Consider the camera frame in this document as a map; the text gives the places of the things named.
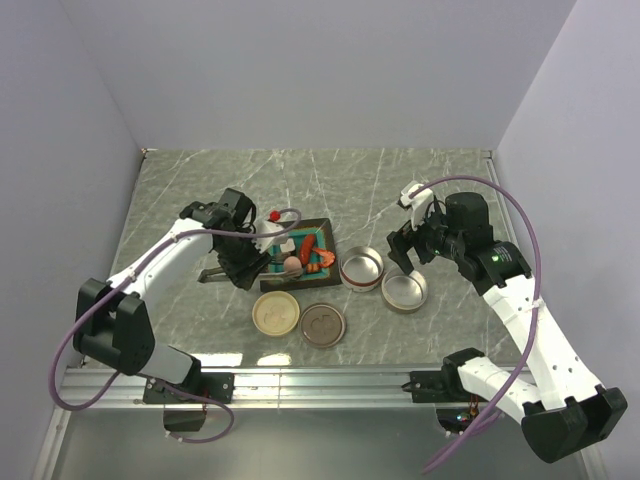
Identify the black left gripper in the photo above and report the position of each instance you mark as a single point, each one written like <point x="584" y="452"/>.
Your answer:
<point x="244" y="274"/>

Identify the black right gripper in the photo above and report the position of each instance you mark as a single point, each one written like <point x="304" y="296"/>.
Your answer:
<point x="400" y="242"/>

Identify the steel serving tongs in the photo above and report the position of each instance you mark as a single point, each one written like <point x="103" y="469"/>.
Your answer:
<point x="218" y="275"/>

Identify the pink egg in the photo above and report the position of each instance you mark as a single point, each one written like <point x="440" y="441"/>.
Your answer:
<point x="292" y="266"/>

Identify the red sausage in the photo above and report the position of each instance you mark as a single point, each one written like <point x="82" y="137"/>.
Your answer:
<point x="306" y="247"/>

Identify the orange shrimp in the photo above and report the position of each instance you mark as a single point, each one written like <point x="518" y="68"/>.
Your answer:
<point x="326" y="258"/>

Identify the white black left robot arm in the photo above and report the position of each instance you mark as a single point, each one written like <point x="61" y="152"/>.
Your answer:
<point x="113" y="325"/>

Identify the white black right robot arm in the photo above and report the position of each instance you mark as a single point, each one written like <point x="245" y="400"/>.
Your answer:
<point x="567" y="408"/>

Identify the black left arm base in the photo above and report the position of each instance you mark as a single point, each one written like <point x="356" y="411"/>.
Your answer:
<point x="186" y="406"/>

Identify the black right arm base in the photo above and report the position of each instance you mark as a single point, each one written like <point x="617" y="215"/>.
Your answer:
<point x="430" y="387"/>

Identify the brown-rimmed steel container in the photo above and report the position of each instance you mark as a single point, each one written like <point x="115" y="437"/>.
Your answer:
<point x="404" y="294"/>

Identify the white red-rimmed steel container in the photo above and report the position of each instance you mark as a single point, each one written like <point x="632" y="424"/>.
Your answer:
<point x="361" y="269"/>

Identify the cream round lid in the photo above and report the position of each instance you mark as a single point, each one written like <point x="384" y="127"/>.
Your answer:
<point x="276" y="313"/>

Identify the teal square ceramic plate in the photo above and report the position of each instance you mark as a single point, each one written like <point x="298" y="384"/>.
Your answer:
<point x="327" y="277"/>

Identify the brown round lid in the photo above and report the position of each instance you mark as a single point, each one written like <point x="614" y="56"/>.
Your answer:
<point x="322" y="326"/>

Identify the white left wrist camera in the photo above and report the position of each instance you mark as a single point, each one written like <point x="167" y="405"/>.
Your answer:
<point x="268" y="234"/>

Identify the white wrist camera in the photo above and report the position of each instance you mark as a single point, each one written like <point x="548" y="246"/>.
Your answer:
<point x="268" y="234"/>
<point x="415" y="198"/>

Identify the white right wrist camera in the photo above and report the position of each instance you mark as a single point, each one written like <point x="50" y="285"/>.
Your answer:
<point x="415" y="198"/>

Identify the aluminium rail frame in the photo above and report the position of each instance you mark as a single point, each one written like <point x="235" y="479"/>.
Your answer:
<point x="359" y="387"/>

